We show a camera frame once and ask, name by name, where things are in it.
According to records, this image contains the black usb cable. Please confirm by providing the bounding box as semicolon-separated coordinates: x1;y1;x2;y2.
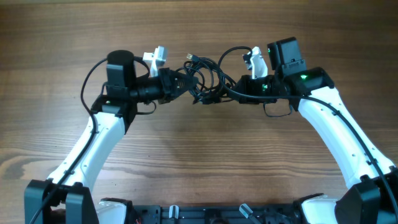
182;53;237;105

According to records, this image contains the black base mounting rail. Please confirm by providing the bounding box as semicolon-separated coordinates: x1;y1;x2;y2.
133;204;303;224

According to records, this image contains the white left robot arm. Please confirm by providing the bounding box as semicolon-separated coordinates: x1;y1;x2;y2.
24;50;198;223

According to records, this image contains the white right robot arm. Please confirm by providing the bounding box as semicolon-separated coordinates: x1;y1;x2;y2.
233;37;397;223

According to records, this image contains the black left camera cable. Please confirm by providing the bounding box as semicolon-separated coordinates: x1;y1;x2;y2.
27;55;150;224

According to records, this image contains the black camera cable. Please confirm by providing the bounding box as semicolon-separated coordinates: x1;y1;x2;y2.
216;45;398;224
27;55;150;224

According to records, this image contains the black right camera cable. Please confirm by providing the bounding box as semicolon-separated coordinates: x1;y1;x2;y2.
216;45;398;224

